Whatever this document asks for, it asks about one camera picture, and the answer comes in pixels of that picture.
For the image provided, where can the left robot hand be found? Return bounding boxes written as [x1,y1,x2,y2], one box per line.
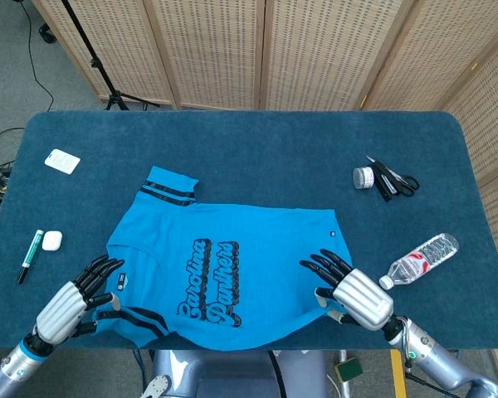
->
[32,255,125,345]

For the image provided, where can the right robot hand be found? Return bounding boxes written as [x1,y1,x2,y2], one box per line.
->
[299,248,395,332]

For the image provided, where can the blue Carolina Panthers t-shirt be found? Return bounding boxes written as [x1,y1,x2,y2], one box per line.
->
[91,165,354,352]

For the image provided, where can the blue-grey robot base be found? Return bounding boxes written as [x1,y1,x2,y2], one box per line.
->
[151,349,329,398]

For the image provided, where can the clear plastic water bottle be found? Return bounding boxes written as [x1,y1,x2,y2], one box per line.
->
[378,233,460,290]

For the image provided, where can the green and white marker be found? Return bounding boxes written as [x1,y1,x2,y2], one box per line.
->
[16,229,46,285]

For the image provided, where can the white earbuds case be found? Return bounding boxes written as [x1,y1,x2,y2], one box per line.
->
[41,231,64,252]

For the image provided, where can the green and yellow sponge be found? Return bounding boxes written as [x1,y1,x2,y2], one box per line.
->
[334,356,364,382]

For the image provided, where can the silver metal pole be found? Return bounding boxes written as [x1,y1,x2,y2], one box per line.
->
[338,350,352,398]

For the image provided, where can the black stapler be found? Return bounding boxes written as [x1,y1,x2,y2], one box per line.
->
[371,161,399,203]

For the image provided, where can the black scissors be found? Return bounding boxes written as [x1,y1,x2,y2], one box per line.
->
[364,155,421,197]

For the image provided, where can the white card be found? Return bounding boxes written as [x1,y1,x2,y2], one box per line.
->
[43,148,82,176]

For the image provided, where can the dark blue carpeted table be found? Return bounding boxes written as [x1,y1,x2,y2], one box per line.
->
[0,109,498,352]

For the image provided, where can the black tripod stand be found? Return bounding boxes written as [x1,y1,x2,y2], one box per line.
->
[60,0,161,111]

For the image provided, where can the black chair caster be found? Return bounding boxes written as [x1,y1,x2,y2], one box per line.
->
[39,22,58,45]

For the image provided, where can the white robot bracket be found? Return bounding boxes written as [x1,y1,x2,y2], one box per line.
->
[139,375,173,398]

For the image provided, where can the thin black floor cable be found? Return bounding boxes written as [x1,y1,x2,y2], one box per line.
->
[20,0,56,113]

